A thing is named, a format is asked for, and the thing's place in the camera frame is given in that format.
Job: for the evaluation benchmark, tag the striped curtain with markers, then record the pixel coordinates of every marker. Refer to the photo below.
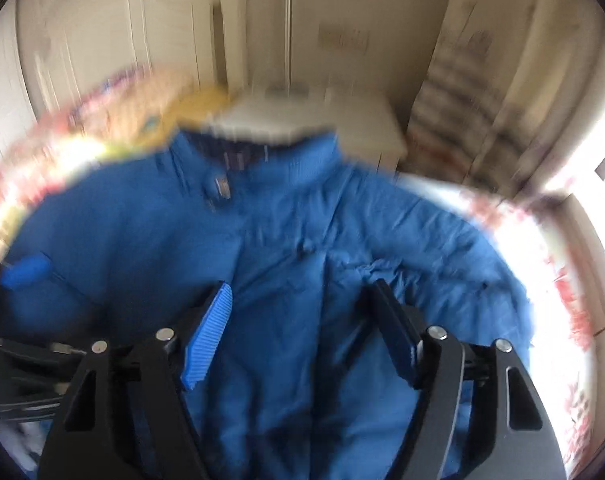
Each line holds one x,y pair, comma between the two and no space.
462,129

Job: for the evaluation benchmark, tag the colourful patterned pillow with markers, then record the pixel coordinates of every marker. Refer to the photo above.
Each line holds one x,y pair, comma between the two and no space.
119,109

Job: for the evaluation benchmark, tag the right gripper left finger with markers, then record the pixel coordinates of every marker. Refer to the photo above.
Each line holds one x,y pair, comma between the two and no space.
93,435

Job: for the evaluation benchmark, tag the yellow pillow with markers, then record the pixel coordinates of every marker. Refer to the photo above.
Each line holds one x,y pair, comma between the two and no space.
189,111

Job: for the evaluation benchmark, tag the wall socket plate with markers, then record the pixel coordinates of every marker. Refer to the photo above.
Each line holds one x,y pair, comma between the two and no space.
335,37

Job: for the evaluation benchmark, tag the white bedside table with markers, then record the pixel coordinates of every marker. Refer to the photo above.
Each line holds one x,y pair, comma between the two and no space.
366,127

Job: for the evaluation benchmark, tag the white wooden headboard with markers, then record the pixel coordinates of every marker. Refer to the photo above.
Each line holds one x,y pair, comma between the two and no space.
68,47

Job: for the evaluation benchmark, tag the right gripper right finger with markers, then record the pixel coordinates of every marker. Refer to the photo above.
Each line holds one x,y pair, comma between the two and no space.
508,433

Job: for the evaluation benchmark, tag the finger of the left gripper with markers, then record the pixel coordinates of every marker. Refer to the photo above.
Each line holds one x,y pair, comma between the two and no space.
26,271

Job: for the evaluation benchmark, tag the blue quilted down jacket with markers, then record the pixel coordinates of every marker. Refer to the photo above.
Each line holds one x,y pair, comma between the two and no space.
302,385

